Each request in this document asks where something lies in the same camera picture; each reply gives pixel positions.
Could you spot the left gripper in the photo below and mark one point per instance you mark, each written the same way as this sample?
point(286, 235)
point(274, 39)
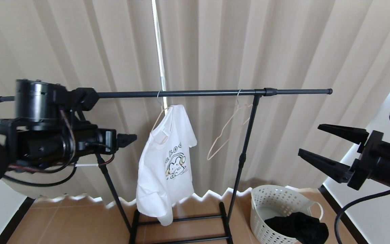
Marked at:
point(93, 142)

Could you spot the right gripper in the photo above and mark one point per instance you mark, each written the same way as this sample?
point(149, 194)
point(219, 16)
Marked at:
point(384, 162)

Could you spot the white printed T-shirt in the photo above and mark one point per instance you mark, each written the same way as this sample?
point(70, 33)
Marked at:
point(161, 176)

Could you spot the black garment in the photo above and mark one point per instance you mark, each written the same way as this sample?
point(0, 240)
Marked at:
point(300, 227)

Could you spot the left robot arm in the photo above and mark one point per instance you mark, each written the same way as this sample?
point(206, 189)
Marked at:
point(39, 101)

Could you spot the pink clothes hanger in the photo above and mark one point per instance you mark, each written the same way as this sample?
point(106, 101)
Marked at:
point(208, 155)
point(156, 120)

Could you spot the white laundry basket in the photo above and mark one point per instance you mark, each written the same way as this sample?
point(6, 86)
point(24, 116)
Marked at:
point(276, 200)

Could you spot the black clothes rack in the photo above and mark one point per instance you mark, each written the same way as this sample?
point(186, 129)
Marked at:
point(215, 92)

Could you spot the beige curtain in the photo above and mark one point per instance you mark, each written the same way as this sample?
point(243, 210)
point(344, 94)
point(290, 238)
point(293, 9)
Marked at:
point(283, 51)

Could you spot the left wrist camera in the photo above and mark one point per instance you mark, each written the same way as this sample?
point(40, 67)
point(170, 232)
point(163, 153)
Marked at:
point(85, 98)

